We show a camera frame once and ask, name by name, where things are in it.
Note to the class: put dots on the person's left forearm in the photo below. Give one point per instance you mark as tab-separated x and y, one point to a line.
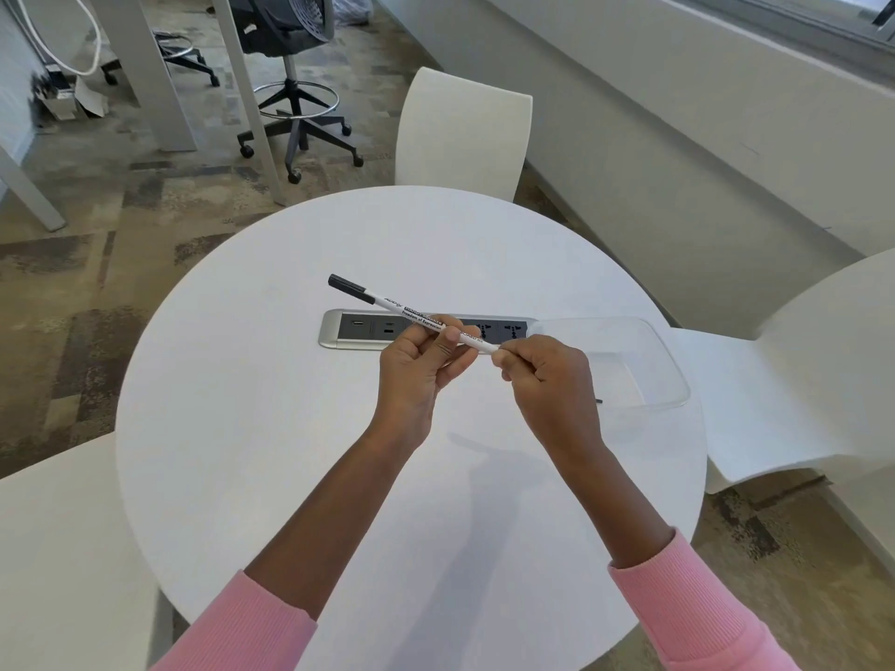
315	552

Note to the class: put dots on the silver power socket panel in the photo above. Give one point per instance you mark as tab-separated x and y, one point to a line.
356	328

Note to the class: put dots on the wide white desk leg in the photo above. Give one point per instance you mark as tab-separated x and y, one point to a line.
147	69

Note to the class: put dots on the person's right hand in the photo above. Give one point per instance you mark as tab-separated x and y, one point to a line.
559	398

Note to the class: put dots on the thin white desk leg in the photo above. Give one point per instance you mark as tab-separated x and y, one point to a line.
245	97

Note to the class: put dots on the crumpled plastic bag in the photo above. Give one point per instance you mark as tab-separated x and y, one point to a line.
353	8

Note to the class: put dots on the clear plastic container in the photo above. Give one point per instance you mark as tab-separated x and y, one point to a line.
643	370

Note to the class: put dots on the white chair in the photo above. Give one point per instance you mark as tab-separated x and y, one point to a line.
804	377
461	132
70	566

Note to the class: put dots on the grey desk leg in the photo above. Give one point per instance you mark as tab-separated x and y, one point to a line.
31	195

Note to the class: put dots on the black office chair base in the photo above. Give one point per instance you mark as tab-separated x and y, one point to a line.
213	80

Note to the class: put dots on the person's right forearm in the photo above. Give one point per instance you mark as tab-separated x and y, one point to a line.
643	524

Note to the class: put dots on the cardboard box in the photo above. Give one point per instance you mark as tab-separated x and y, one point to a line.
87	101

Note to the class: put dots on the person's left hand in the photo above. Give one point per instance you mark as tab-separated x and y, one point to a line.
412	384

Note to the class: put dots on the white pen with black cap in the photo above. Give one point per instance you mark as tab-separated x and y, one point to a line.
377	298

